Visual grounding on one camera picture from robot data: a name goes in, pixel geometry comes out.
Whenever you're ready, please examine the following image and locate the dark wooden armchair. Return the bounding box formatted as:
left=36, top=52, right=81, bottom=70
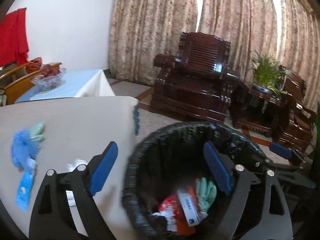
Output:
left=149, top=32, right=240, bottom=123
left=272, top=65, right=318, bottom=153

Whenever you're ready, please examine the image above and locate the red cloth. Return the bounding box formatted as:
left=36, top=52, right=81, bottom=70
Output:
left=0, top=8, right=29, bottom=67

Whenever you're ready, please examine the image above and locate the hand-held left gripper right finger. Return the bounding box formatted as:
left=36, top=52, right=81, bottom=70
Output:
left=203, top=141, right=293, bottom=240

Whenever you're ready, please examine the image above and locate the white carton box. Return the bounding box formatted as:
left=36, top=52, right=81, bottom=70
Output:
left=177, top=189, right=200, bottom=227

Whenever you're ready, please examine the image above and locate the teal scalloped tablecloth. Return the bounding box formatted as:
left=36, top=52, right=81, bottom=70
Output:
left=132, top=105, right=140, bottom=136

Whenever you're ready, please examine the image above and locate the floral beige curtain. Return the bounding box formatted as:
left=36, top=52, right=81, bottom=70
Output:
left=108, top=0, right=320, bottom=115

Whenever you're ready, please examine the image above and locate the red foil packet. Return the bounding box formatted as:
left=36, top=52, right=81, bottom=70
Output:
left=158, top=194, right=184, bottom=215

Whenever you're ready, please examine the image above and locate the white tissue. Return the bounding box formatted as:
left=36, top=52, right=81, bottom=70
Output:
left=151, top=210, right=175, bottom=230
left=66, top=158, right=88, bottom=173

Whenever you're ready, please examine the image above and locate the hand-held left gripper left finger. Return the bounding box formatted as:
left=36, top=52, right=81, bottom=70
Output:
left=29, top=141, right=118, bottom=240

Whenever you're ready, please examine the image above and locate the green rubber glove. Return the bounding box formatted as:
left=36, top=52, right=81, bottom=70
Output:
left=29, top=122, right=46, bottom=142
left=196, top=177, right=217, bottom=212

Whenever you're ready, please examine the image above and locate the potted green plant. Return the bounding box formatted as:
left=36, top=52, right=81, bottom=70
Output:
left=250, top=50, right=287, bottom=98

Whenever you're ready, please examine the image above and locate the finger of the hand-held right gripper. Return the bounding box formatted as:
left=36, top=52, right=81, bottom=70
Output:
left=269, top=142, right=309, bottom=166
left=250, top=152, right=304, bottom=176

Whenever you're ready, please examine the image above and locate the dark wooden side table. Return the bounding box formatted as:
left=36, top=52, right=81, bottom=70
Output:
left=230, top=86, right=293, bottom=138

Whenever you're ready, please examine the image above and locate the trash bin with black bag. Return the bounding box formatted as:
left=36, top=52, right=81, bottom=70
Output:
left=122, top=121, right=269, bottom=240

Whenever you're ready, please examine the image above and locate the glass fruit bowl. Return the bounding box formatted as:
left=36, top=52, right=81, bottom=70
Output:
left=31, top=67, right=67, bottom=90

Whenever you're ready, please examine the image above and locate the blue mesh net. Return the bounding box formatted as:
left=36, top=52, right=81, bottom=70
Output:
left=10, top=129, right=42, bottom=169

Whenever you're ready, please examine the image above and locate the red basket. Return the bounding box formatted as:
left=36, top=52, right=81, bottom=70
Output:
left=26, top=57, right=42, bottom=73

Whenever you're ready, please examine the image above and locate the light blue tablecloth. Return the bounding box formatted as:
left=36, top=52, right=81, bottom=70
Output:
left=14, top=69, right=116, bottom=104

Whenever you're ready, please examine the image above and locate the blue and white packet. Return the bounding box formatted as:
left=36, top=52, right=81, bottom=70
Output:
left=15, top=159, right=38, bottom=213

